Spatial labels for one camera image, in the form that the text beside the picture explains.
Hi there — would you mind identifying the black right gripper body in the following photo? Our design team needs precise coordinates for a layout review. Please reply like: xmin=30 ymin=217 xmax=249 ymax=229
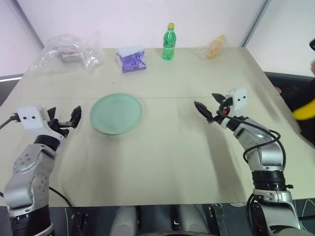
xmin=209 ymin=97 xmax=233 ymax=124

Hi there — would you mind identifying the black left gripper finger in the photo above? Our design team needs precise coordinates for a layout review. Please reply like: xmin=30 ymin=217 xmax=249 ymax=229
xmin=69 ymin=106 xmax=82 ymax=129
xmin=46 ymin=107 xmax=57 ymax=122

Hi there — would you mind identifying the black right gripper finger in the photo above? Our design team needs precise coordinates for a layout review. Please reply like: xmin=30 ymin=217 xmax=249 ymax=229
xmin=194 ymin=100 xmax=213 ymax=122
xmin=212 ymin=92 xmax=226 ymax=104

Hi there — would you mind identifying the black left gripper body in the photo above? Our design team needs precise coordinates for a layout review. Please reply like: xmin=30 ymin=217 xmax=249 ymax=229
xmin=48 ymin=118 xmax=75 ymax=140

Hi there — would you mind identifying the pale green round plate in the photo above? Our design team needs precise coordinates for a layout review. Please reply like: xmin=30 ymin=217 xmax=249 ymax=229
xmin=90 ymin=92 xmax=143 ymax=135

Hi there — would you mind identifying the clear bag with yellow food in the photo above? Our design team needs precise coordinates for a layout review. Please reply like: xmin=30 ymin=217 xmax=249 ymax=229
xmin=193 ymin=34 xmax=228 ymax=60

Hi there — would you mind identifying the small grey red packet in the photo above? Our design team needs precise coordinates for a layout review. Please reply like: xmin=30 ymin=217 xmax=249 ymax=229
xmin=61 ymin=50 xmax=82 ymax=62

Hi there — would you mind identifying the beige table cloth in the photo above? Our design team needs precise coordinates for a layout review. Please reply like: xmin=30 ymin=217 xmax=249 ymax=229
xmin=0 ymin=47 xmax=305 ymax=208

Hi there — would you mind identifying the crumpled clear plastic bag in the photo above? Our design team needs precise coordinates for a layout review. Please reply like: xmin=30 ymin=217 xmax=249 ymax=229
xmin=30 ymin=30 xmax=105 ymax=72

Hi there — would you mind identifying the green plastic soda bottle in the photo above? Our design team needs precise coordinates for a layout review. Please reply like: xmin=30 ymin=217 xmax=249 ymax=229
xmin=161 ymin=22 xmax=178 ymax=61

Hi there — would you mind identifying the purple white tissue pack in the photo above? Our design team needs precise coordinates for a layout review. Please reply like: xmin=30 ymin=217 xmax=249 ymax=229
xmin=115 ymin=45 xmax=148 ymax=73

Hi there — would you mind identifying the yellow banana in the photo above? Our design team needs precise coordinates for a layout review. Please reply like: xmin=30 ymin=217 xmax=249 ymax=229
xmin=292 ymin=99 xmax=315 ymax=121

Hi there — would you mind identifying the person in black clothes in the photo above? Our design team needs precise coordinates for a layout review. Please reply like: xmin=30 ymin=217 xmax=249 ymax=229
xmin=274 ymin=37 xmax=315 ymax=136

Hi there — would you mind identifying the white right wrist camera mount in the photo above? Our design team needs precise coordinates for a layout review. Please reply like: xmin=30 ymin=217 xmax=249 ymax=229
xmin=220 ymin=88 xmax=248 ymax=130

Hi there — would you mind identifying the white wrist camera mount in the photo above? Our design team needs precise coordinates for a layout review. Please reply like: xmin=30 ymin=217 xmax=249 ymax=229
xmin=16 ymin=105 xmax=67 ymax=141
xmin=220 ymin=88 xmax=248 ymax=130

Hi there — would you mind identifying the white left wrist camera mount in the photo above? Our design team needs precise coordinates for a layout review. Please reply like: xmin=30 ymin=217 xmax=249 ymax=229
xmin=16 ymin=105 xmax=67 ymax=141

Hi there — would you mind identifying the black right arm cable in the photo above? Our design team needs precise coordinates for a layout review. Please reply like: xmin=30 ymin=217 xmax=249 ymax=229
xmin=222 ymin=115 xmax=288 ymax=231

